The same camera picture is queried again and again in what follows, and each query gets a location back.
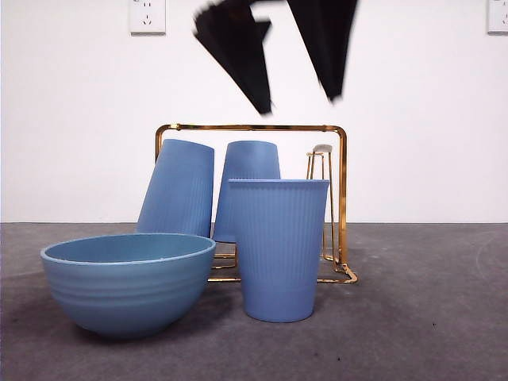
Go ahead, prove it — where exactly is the gold wire cup rack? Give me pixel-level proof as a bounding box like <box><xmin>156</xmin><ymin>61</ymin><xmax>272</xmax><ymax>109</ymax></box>
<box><xmin>153</xmin><ymin>123</ymin><xmax>360</xmax><ymax>285</ymax></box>

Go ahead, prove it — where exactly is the blue ridged bowl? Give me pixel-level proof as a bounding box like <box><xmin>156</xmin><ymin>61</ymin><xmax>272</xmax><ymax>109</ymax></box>
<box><xmin>39</xmin><ymin>233</ymin><xmax>217</xmax><ymax>341</ymax></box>

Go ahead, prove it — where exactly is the white wall socket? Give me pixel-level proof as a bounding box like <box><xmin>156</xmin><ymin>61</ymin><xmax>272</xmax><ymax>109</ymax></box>
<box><xmin>487</xmin><ymin>0</ymin><xmax>508</xmax><ymax>36</ymax></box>
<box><xmin>129</xmin><ymin>0</ymin><xmax>167</xmax><ymax>36</ymax></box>

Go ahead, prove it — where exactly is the blue ribbed plastic cup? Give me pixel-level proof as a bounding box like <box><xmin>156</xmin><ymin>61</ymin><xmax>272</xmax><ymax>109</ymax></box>
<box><xmin>212</xmin><ymin>140</ymin><xmax>282</xmax><ymax>243</ymax></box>
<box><xmin>136</xmin><ymin>137</ymin><xmax>216</xmax><ymax>239</ymax></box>
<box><xmin>228</xmin><ymin>178</ymin><xmax>331</xmax><ymax>323</ymax></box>

